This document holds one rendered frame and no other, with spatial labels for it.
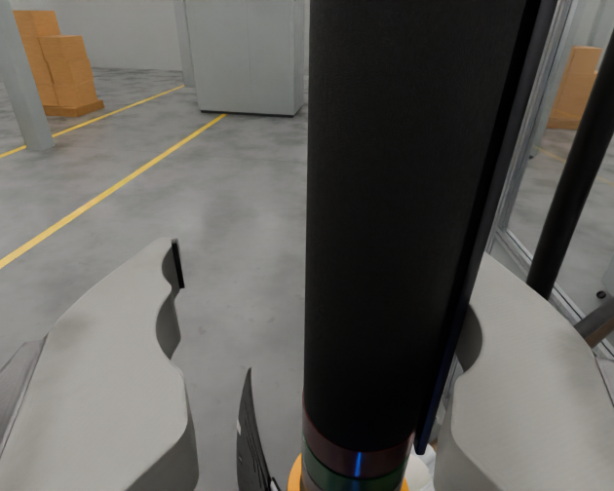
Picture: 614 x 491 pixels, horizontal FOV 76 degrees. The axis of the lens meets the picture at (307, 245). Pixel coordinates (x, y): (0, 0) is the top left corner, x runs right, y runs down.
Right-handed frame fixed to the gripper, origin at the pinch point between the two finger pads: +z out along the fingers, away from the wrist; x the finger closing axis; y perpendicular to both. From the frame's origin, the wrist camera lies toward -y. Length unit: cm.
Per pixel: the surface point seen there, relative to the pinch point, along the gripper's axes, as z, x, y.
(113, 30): 1307, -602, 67
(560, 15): 123, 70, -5
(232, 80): 727, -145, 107
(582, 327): 7.5, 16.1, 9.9
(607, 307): 9.6, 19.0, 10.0
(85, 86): 727, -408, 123
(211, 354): 148, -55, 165
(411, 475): -1.0, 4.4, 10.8
